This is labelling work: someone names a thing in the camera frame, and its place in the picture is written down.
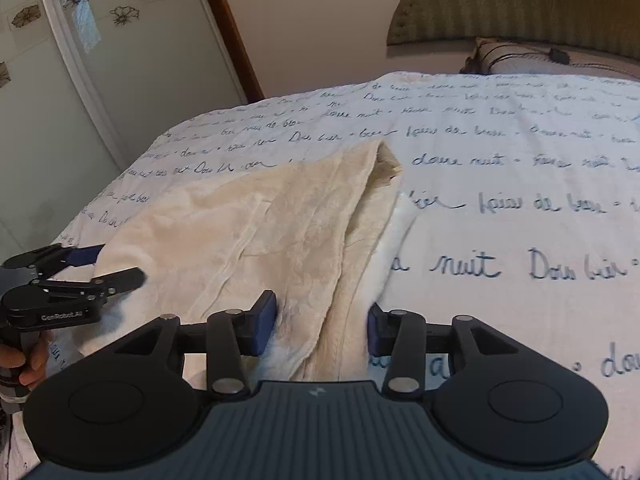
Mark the cream fleece blanket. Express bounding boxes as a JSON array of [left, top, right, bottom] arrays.
[[45, 139, 420, 393]]

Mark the grey striped pillow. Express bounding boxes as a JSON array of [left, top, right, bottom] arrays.
[[460, 36, 640, 81]]

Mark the black cable with switch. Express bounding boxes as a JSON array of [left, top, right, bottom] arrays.
[[462, 42, 640, 79]]

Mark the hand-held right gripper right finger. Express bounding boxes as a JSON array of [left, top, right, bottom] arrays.
[[367, 303, 521, 394]]

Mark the green upholstered headboard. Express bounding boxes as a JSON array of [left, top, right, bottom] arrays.
[[386, 0, 640, 80]]

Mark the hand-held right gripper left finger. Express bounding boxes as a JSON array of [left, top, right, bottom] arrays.
[[112, 290, 277, 401]]

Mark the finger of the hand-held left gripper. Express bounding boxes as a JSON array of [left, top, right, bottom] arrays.
[[5, 267, 147, 309], [2, 243, 106, 279]]

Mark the brown wooden door frame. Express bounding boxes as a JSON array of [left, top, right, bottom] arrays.
[[192, 0, 265, 104]]

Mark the person's left hand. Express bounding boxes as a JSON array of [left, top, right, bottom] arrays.
[[0, 341, 49, 391]]

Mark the white script-printed bedspread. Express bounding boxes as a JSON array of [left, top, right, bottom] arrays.
[[0, 71, 640, 480]]

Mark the flower-patterned wardrobe door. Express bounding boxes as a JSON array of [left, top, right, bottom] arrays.
[[0, 0, 249, 262]]

